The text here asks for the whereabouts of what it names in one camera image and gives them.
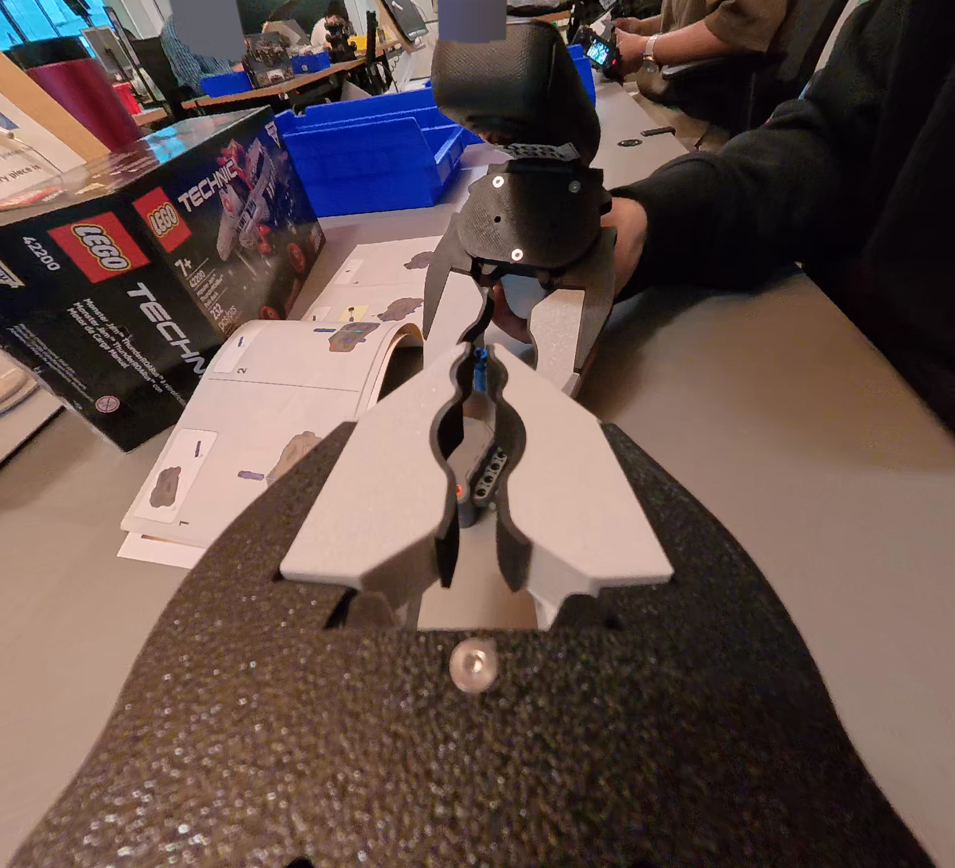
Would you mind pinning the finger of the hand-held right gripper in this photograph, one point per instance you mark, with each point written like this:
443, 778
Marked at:
448, 301
563, 338

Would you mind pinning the white paper sign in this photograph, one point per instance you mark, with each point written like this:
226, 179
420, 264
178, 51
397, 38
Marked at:
22, 159

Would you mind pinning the small black flat object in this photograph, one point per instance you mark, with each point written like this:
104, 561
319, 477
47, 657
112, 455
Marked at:
658, 131

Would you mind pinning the white paper sheet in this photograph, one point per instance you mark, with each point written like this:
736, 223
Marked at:
149, 551

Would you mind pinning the person's right forearm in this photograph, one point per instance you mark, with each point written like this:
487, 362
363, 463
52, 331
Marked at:
731, 196

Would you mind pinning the building instruction booklet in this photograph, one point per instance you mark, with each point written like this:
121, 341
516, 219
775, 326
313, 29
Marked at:
283, 375

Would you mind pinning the black toy set box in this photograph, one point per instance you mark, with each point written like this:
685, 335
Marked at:
149, 286

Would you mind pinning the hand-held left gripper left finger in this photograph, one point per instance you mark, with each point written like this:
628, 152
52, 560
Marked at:
373, 495

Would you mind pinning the person's black jacket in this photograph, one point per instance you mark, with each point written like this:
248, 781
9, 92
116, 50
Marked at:
895, 174

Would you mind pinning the wooden table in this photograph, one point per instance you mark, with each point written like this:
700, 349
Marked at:
298, 78

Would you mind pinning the large blue storage bin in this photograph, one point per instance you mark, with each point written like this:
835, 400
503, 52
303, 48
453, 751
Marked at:
365, 166

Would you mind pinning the dark red cylinder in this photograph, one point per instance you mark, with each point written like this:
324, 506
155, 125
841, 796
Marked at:
82, 99

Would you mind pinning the brown cardboard board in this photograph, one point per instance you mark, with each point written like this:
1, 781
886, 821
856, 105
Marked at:
45, 107

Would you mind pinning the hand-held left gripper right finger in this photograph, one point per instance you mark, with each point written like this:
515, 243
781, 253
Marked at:
589, 502

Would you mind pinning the person's right hand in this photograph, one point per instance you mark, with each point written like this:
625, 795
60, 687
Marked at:
628, 241

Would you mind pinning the blue toy brick pin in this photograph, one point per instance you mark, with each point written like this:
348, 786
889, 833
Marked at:
479, 368

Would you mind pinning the grey toy brick motor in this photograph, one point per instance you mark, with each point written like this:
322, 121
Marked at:
470, 450

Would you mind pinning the small blue storage bin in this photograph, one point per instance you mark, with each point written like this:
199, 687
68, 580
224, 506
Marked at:
224, 84
310, 64

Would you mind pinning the black handheld camera device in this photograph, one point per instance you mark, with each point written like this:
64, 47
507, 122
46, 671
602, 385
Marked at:
601, 51

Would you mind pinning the pale round object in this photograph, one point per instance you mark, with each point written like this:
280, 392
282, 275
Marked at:
15, 383

